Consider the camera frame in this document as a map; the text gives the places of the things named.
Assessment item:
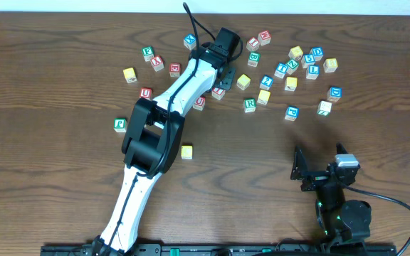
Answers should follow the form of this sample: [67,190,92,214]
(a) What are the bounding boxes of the yellow C wooden block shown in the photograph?
[181,145,193,159]

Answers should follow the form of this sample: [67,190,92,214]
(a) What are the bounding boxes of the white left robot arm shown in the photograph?
[91,28,241,255]

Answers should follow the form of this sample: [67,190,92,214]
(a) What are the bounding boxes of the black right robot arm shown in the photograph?
[290,144,372,252]

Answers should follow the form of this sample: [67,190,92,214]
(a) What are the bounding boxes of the yellow block beside centre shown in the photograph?
[236,74,251,90]

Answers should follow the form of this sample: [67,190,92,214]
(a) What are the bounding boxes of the red I block centre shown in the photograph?
[211,87,226,100]

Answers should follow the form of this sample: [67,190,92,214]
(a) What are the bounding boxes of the red i block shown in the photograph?
[211,87,226,100]
[246,37,260,52]

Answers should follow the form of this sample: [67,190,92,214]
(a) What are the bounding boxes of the blue X wooden block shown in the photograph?
[183,34,196,50]

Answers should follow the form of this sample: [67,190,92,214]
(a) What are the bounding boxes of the green B wooden block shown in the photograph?
[248,52,261,67]

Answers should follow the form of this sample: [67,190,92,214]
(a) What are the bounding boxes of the green R wooden block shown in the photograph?
[243,98,256,113]

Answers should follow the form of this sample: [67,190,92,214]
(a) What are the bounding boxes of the red I block far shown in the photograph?
[246,37,260,52]

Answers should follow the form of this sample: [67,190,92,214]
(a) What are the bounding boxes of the red U block centre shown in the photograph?
[193,96,206,111]

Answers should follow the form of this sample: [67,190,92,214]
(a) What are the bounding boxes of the red u block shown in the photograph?
[140,87,153,100]
[193,96,206,111]

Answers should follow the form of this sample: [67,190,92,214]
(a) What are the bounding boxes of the blue 2 wooden block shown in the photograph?
[259,75,273,91]

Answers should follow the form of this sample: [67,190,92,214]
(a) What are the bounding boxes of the yellow block near R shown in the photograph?
[257,90,270,105]

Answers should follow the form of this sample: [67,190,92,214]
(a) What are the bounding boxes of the white green wooden block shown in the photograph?
[317,100,332,116]

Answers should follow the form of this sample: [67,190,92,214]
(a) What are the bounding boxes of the red E wooden block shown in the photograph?
[169,63,181,78]

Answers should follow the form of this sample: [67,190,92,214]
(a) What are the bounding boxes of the red W wooden block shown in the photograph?
[258,30,272,46]

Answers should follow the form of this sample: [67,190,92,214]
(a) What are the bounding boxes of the blue P wooden block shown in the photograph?
[285,106,299,121]

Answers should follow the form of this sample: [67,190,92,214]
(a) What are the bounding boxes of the blue T wooden block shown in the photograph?
[274,63,288,79]

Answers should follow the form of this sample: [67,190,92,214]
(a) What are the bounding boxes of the blue D block right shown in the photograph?
[327,87,342,102]

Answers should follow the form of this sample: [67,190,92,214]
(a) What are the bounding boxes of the blue d block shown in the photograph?
[327,87,342,102]
[310,47,324,62]

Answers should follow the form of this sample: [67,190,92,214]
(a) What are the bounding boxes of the red X wooden block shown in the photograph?
[150,55,164,72]

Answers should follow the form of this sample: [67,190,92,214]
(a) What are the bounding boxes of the yellow block middle right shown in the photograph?
[285,77,298,92]

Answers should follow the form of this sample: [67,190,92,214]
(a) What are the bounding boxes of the green Z wooden block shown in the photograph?
[286,59,299,75]

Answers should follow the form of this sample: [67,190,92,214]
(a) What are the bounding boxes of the green F wooden block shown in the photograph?
[142,46,154,62]

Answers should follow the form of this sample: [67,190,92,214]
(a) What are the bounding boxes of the yellow block far top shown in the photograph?
[288,46,303,60]

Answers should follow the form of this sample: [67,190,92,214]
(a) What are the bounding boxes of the red U block left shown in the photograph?
[140,87,153,100]

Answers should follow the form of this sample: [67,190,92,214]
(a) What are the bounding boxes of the blue L wooden block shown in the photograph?
[305,65,320,80]

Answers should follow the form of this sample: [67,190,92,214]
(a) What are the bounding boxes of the blue 5 wooden block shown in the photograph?
[301,54,315,68]

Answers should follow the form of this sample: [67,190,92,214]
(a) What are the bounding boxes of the yellow 8 wooden block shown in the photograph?
[323,58,338,73]

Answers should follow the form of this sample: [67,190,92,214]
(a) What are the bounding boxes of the yellow acorn wooden block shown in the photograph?
[123,68,137,83]

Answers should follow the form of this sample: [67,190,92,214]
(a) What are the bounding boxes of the blue D block far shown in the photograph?
[310,47,324,62]

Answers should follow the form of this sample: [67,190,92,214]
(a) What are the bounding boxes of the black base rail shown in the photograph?
[40,242,398,256]

